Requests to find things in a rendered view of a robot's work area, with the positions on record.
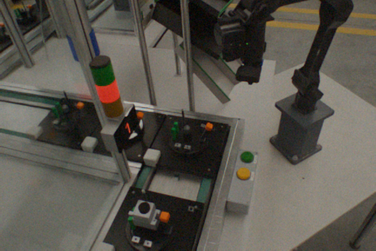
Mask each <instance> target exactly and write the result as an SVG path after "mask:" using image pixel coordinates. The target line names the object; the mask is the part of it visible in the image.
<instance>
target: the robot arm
mask: <svg viewBox="0 0 376 251"><path fill-rule="evenodd" d="M303 1H308V0H240V1H239V2H238V4H237V5H236V7H235V8H234V11H233V14H234V15H235V16H232V17H228V18H219V19H217V23H216V24H215V27H214V37H215V40H216V42H217V44H218V45H219V46H220V45H225V46H224V47H223V50H222V55H223V60H225V61H226V62H231V61H234V60H236V59H239V58H240V60H241V61H242V63H243V64H244V65H241V66H240V67H239V68H238V69H237V73H236V80H237V81H241V82H247V83H248V84H249V85H252V84H253V83H259V80H260V74H261V69H262V65H263V60H264V59H263V54H264V53H265V51H266V45H267V43H266V42H265V33H266V22H268V21H269V22H271V21H274V17H273V16H271V14H272V13H273V12H275V11H276V10H277V9H278V8H279V7H281V6H284V5H289V4H290V5H291V4H296V3H299V2H303ZM319 1H320V2H321V5H320V10H319V16H320V24H319V27H318V29H317V32H316V34H315V37H314V39H313V40H314V41H313V44H312V46H311V48H310V51H309V54H308V57H307V59H306V61H305V64H304V66H302V67H301V68H299V69H295V70H294V75H293V77H292V78H291V79H292V83H293V85H294V86H295V87H296V88H297V90H298V92H297V93H296V98H295V102H294V103H292V106H293V107H294V108H295V109H297V110H298V111H299V112H300V113H302V114H303V115H306V114H308V113H310V112H312V111H315V110H317V108H318V107H316V106H315V105H316V102H317V101H318V100H319V99H321V98H322V96H323V93H322V92H321V91H320V90H319V89H318V86H319V83H320V73H319V71H320V68H321V65H322V63H323V61H324V58H325V56H326V54H327V52H328V49H329V47H330V45H331V43H332V41H333V37H334V35H335V32H336V30H337V28H338V27H339V26H341V25H342V24H344V23H346V21H347V20H348V18H349V17H350V15H351V13H352V10H353V7H354V4H353V1H352V0H319ZM245 9H247V10H248V11H249V12H250V13H251V14H250V15H249V16H248V15H247V14H246V13H245V12H244V10H245Z"/></svg>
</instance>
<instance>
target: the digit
mask: <svg viewBox="0 0 376 251"><path fill-rule="evenodd" d="M122 131H123V135H124V137H125V140H126V141H127V140H128V139H129V137H130V135H131V134H132V131H133V126H132V122H131V119H130V114H129V116H128V117H127V118H126V120H125V122H124V123H123V125H122Z"/></svg>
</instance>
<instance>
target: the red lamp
mask: <svg viewBox="0 0 376 251"><path fill-rule="evenodd" d="M95 86H96V89H97V92H98V95H99V99H100V100H101V101H102V102H104V103H110V102H114V101H115V100H117V99H118V98H119V96H120V93H119V89H118V85H117V82H116V80H115V81H114V83H112V84H111V85H108V86H97V85H95Z"/></svg>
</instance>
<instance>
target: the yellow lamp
mask: <svg viewBox="0 0 376 251"><path fill-rule="evenodd" d="M100 102H101V104H102V108H103V111H104V114H105V116H107V117H109V118H115V117H118V116H120V115H121V114H122V113H123V105H122V100H121V98H120V96H119V98H118V99H117V100H115V101H114V102H110V103H104V102H102V101H100Z"/></svg>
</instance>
